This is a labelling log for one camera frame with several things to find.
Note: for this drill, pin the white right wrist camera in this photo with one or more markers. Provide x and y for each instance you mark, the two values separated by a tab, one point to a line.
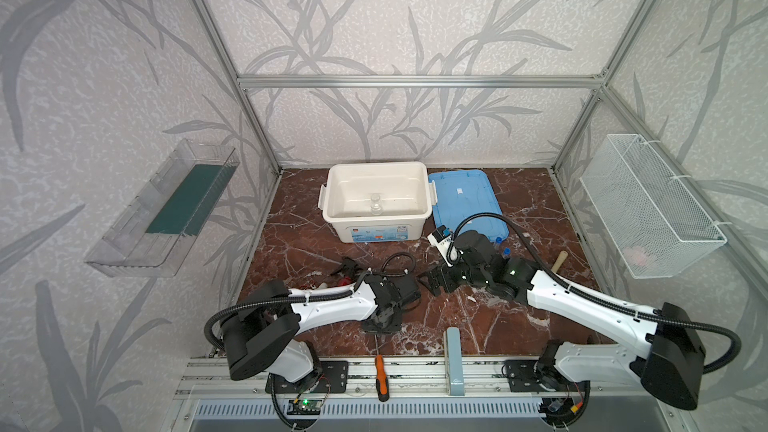
440	239

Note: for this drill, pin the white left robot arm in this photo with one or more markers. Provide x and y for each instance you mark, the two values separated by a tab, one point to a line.
259	334

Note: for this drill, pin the wooden pestle handle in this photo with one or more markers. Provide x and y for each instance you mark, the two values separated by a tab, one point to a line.
561	258

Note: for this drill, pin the green circuit board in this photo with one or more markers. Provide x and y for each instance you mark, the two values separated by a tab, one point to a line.
305	407

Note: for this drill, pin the clear wall shelf green mat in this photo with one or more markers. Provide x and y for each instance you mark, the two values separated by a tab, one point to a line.
153	236

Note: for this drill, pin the blue plastic bin lid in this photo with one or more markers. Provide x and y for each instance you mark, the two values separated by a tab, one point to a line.
461	194

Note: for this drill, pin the red black clamp tool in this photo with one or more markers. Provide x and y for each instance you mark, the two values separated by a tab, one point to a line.
347	272

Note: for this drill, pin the light blue rectangular block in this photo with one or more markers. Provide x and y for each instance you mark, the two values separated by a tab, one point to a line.
453	361

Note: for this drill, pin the orange handled screwdriver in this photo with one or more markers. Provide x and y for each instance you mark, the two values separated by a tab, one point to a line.
382	385

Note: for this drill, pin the white plastic storage bin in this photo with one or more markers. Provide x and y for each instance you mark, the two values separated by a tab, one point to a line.
407	198

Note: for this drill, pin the clear glass flask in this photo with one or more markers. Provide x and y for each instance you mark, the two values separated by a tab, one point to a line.
376	207

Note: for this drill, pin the white wire mesh basket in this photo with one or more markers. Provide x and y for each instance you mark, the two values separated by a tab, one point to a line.
658	226

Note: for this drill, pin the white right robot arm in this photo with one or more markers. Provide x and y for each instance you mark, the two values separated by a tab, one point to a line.
660	349

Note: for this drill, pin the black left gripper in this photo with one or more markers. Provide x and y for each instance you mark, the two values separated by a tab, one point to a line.
357	273

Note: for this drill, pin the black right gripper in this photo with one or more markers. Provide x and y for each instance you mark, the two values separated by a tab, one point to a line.
444	276

